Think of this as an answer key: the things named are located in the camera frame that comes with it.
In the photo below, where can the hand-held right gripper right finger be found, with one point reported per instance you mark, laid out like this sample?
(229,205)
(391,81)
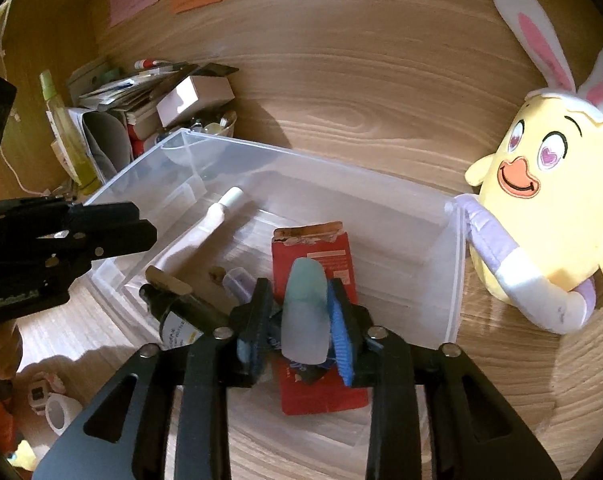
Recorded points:
(341,340)

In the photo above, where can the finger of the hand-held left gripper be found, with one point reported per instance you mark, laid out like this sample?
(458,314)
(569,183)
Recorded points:
(106,212)
(126,240)

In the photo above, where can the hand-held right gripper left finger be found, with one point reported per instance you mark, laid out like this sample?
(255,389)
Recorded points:
(249,350)

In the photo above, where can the small mint bottle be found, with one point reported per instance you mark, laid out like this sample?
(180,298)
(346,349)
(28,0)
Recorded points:
(304,310)

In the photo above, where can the wooden tag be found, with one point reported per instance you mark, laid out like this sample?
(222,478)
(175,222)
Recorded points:
(169,282)

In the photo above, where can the small purple bottle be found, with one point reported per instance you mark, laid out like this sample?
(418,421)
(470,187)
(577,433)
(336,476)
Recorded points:
(239,282)

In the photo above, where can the dark green bottle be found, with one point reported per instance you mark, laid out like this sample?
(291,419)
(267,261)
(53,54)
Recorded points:
(181,310)

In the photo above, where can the pink cosmetic tube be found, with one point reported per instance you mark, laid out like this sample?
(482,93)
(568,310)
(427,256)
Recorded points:
(206,240)

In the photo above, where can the red packet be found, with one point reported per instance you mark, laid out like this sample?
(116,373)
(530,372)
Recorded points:
(331,255)

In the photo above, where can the clear plastic storage box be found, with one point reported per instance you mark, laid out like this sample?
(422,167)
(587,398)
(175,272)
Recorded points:
(381,240)

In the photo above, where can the person's left hand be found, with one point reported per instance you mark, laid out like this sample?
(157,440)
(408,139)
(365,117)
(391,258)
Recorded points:
(3,355)

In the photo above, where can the yellow-green spray bottle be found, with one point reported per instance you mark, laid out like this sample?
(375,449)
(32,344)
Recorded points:
(76,155)

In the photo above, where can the folded white papers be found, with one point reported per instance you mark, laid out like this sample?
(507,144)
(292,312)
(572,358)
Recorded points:
(106,140)

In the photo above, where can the red books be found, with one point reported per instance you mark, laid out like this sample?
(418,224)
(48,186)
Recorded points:
(144,130)

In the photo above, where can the stack of booklets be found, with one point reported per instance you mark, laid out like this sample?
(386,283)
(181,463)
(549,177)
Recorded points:
(121,87)

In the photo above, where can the small white and pink toy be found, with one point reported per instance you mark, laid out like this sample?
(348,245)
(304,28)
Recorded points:
(38,392)

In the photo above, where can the white bowl of trinkets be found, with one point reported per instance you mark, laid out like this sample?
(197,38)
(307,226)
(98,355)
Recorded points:
(219,127)

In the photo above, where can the pink and white small box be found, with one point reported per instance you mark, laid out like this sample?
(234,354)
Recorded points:
(196,97)

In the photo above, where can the red and white marker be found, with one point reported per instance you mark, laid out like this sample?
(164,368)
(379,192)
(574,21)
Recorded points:
(151,64)

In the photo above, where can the white tape roll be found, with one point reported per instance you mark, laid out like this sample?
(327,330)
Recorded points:
(53,417)

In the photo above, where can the black card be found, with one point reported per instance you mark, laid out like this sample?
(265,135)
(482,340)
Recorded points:
(216,70)

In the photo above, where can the yellow chick plush toy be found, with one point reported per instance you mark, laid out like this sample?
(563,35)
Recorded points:
(541,210)

